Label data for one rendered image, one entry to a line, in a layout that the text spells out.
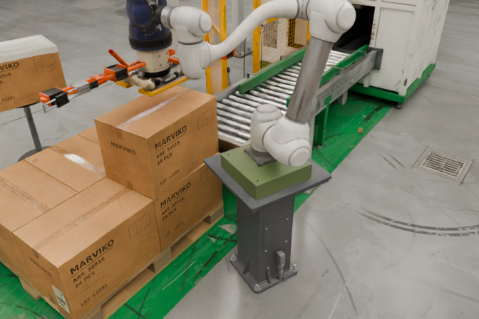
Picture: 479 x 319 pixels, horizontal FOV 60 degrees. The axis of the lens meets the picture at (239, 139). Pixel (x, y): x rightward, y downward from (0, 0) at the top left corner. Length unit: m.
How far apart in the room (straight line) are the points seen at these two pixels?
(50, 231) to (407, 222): 2.28
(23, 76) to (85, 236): 1.65
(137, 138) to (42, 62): 1.52
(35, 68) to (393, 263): 2.88
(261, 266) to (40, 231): 1.20
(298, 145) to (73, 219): 1.25
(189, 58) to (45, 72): 2.02
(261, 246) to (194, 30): 1.27
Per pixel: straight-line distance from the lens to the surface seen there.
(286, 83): 3.77
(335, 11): 1.71
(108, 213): 2.35
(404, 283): 2.78
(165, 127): 2.23
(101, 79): 2.13
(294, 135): 1.83
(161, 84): 2.28
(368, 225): 3.08
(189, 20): 1.63
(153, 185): 2.31
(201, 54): 1.69
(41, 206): 2.53
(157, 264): 2.67
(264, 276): 2.57
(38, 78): 3.55
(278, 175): 2.00
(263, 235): 2.32
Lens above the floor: 2.00
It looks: 31 degrees down
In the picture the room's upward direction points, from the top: 1 degrees counter-clockwise
